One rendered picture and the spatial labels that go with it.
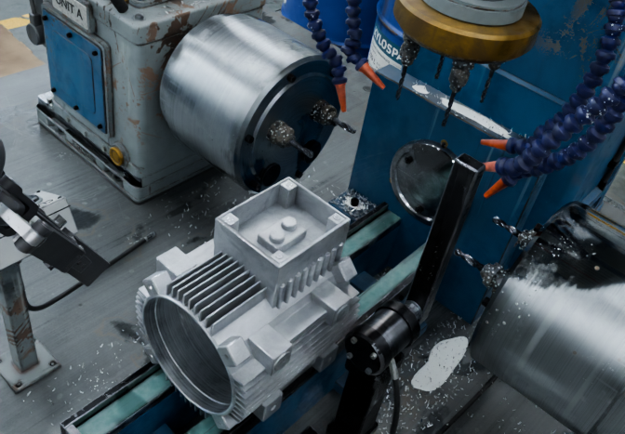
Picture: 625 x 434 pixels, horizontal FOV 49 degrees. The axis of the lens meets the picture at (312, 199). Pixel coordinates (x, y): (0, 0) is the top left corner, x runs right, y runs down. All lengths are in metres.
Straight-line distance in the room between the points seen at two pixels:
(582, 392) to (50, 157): 1.03
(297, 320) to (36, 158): 0.78
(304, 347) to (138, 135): 0.56
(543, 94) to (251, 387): 0.62
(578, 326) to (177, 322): 0.47
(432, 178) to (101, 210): 0.59
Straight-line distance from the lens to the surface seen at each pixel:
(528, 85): 1.10
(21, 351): 1.04
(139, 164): 1.25
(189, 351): 0.89
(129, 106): 1.20
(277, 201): 0.84
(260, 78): 1.01
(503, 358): 0.87
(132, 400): 0.89
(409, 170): 1.10
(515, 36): 0.84
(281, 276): 0.73
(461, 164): 0.74
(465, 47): 0.82
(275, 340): 0.75
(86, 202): 1.31
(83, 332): 1.11
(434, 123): 1.05
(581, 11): 1.04
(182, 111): 1.09
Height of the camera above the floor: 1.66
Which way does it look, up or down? 40 degrees down
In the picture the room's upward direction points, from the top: 11 degrees clockwise
